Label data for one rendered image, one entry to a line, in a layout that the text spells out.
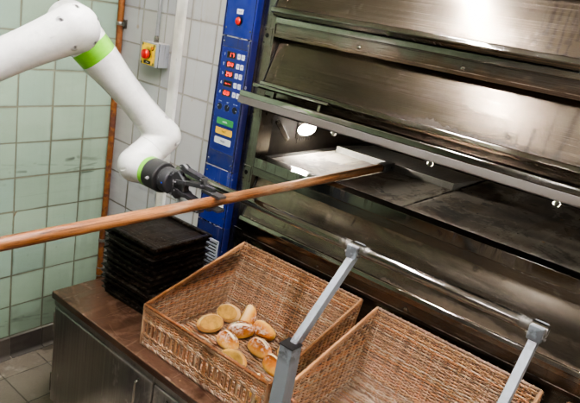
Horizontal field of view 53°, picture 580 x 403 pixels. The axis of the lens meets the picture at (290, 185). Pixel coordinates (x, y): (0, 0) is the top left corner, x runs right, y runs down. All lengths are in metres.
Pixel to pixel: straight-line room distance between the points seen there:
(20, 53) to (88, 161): 1.35
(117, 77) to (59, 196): 1.17
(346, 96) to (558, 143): 0.67
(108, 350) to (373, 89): 1.26
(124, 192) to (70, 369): 0.87
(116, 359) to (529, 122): 1.52
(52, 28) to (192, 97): 0.99
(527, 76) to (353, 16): 0.58
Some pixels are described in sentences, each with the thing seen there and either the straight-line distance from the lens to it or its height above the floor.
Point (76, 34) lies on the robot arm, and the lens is 1.57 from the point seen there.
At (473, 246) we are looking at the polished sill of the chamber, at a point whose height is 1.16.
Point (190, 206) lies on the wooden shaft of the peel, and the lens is 1.53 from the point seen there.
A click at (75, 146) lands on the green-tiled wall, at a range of 2.81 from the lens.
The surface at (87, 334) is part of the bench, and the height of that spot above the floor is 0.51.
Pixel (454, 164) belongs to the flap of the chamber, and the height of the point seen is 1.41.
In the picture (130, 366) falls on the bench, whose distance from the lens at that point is 2.10.
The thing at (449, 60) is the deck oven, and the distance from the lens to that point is 1.79.
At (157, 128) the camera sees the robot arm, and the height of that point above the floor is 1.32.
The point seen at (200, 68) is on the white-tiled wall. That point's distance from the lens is 2.41.
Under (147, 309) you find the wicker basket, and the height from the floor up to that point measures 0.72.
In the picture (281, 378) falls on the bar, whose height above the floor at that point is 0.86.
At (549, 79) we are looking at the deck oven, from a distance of 1.70.
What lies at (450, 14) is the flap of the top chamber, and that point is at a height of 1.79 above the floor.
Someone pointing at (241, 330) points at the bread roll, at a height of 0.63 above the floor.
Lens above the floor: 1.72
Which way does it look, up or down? 16 degrees down
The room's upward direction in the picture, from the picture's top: 10 degrees clockwise
